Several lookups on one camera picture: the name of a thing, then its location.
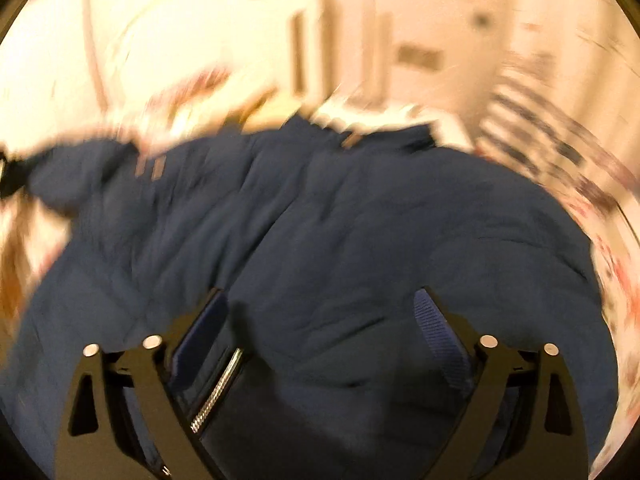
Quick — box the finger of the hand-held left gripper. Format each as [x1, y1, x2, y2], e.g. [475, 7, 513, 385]
[0, 145, 32, 202]

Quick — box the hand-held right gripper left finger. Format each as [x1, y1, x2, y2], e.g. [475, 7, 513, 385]
[52, 287, 232, 480]

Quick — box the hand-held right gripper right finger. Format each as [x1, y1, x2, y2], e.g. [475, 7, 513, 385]
[412, 286, 591, 480]

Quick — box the navy blue padded jacket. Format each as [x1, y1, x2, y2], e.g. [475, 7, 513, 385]
[0, 115, 622, 480]

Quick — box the white wardrobe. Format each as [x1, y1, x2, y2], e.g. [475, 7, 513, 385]
[0, 0, 101, 133]

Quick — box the floral printed blanket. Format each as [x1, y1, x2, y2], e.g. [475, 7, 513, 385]
[0, 60, 640, 480]

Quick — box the white wooden headboard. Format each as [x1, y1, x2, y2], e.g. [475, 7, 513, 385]
[100, 0, 341, 126]

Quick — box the striped patterned curtain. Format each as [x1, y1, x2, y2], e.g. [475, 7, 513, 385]
[475, 0, 640, 211]

